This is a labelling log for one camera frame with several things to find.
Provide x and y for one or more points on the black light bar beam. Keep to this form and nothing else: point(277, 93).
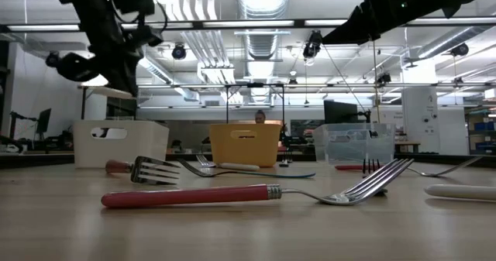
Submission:
point(197, 25)

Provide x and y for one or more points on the black bench equipment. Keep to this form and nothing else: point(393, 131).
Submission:
point(58, 143)

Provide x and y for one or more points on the white ceiling pipes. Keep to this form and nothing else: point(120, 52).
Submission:
point(211, 52)

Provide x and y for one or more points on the white plastic bin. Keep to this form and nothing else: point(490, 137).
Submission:
point(147, 145)

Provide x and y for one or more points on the person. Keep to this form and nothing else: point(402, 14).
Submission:
point(260, 117)

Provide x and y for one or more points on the yellow plastic bin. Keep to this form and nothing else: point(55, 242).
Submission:
point(232, 152)

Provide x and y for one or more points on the black aluminium table frame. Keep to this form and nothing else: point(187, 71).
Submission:
point(38, 158)

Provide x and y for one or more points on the shelf with blue bins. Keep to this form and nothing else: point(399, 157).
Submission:
point(482, 127)

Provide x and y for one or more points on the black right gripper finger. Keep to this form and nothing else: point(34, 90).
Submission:
point(350, 26)
point(373, 30)

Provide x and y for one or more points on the black background robot arm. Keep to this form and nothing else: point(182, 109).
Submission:
point(286, 141)

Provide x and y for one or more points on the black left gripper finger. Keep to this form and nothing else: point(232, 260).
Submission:
point(131, 79)
point(115, 77)

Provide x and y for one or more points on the silver ventilation duct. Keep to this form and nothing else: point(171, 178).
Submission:
point(263, 44)

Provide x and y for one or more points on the white pillar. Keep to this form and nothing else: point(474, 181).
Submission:
point(420, 129)

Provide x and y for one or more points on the black ceiling fixture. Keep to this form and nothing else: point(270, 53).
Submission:
point(383, 79)

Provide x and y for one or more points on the clear plastic bin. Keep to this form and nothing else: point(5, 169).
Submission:
point(348, 148)

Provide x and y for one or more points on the black computer monitor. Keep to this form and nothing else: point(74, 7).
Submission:
point(339, 112)
point(43, 121)

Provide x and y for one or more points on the black metal workbench frame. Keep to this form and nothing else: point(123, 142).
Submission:
point(252, 85)

